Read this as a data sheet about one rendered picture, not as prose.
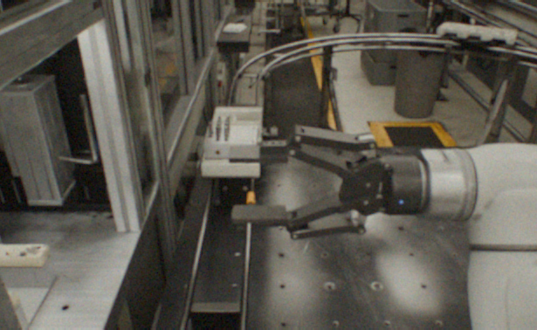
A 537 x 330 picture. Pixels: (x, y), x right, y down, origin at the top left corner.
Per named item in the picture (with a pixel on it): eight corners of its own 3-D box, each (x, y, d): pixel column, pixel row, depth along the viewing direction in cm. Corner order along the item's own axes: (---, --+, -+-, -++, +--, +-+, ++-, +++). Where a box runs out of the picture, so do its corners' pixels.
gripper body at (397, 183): (402, 196, 63) (334, 196, 63) (412, 140, 59) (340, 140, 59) (418, 230, 57) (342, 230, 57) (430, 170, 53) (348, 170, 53)
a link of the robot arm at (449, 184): (454, 136, 60) (409, 136, 60) (483, 172, 52) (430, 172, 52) (442, 195, 64) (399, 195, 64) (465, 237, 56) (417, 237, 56)
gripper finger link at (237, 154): (288, 163, 55) (288, 157, 54) (228, 163, 55) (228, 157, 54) (287, 151, 57) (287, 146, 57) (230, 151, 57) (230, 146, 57)
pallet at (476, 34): (434, 45, 242) (437, 25, 237) (441, 39, 252) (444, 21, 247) (509, 56, 225) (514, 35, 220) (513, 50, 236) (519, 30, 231)
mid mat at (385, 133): (494, 194, 262) (495, 192, 262) (398, 194, 262) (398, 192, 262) (439, 122, 349) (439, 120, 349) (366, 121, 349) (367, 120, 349)
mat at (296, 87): (363, 190, 266) (363, 189, 265) (260, 190, 266) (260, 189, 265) (302, 3, 775) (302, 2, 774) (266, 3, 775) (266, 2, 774)
